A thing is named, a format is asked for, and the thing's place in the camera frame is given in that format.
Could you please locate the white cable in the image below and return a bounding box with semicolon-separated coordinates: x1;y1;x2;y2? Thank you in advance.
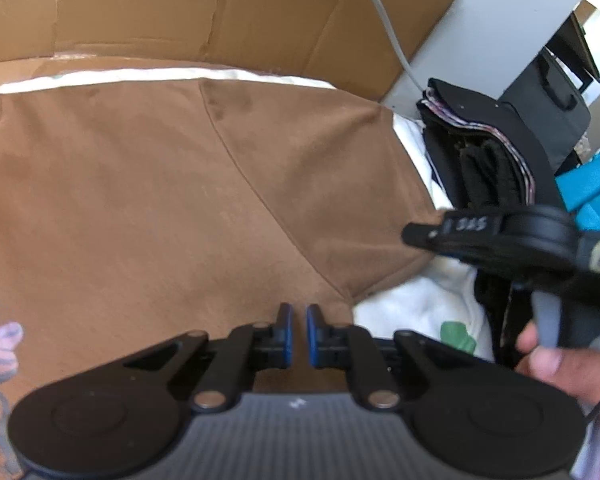
337;0;428;93

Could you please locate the dark grey laptop bag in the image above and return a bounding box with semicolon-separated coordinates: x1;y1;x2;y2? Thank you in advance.
500;45;593;171

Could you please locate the cream bear print bedsheet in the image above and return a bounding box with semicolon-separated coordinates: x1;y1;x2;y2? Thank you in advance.
0;66;498;363

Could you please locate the person's right hand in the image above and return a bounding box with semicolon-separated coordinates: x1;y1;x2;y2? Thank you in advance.
515;320;600;411

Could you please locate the black knit garment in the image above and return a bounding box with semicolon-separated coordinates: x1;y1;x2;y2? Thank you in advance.
455;137;528;211

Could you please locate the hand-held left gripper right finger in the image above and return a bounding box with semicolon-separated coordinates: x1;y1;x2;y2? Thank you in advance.
305;303;481;411

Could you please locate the teal printed blanket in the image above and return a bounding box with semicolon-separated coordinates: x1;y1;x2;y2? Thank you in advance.
555;150;600;233

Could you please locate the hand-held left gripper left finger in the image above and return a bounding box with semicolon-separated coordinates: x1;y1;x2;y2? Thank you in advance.
122;303;296;408

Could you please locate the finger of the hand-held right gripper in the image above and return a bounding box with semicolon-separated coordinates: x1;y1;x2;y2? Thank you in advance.
402;211;504;262

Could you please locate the flattened cardboard sheet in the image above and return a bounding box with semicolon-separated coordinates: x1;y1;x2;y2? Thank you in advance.
0;0;468;103

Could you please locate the brown printed t-shirt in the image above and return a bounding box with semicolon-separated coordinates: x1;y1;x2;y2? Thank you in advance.
0;57;448;480

